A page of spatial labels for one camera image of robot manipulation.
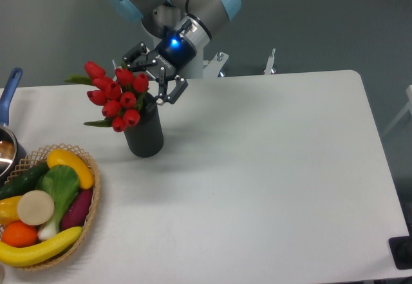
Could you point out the green cucumber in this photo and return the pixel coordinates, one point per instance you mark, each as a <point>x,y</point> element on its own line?
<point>24,182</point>

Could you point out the black device at table edge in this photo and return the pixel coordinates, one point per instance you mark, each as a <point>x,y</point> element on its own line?
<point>401,251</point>

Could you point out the green bok choy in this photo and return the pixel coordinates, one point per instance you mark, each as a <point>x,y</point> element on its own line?
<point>62,184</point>

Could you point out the woven wicker basket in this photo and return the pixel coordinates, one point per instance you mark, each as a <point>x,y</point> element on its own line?
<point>39,156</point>

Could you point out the white frame at right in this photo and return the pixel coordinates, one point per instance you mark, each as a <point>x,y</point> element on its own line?
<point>406,109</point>

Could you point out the orange fruit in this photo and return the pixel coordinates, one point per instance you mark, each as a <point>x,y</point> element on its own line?
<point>19,234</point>

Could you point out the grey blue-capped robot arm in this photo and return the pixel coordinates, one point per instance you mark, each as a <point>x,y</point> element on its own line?
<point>147,6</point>

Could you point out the blue-handled saucepan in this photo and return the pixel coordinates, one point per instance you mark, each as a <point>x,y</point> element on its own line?
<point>11,150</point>

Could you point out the yellow bell pepper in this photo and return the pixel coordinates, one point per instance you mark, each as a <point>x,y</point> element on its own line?
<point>8,210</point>

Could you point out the purple sweet potato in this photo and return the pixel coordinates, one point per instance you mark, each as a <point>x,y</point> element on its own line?
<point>78,211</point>

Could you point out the red tulip bouquet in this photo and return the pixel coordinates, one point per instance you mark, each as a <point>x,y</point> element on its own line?
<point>123,98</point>

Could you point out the dark grey ribbed vase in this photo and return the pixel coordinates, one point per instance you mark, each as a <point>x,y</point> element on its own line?
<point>146,138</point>

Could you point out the white table leg bracket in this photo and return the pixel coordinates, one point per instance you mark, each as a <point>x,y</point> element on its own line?
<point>270,65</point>

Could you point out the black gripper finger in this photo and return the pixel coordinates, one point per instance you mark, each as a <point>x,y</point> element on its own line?
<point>169,96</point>
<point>137,59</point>

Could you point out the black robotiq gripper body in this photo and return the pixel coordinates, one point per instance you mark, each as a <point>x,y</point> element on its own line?
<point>173,53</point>

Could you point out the yellow banana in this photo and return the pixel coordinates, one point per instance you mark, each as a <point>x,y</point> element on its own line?
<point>38,253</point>

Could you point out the beige round wooden disc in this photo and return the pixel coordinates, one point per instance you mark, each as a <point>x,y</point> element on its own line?
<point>35,207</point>

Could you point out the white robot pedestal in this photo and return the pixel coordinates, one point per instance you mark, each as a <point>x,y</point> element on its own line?
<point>202,22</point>

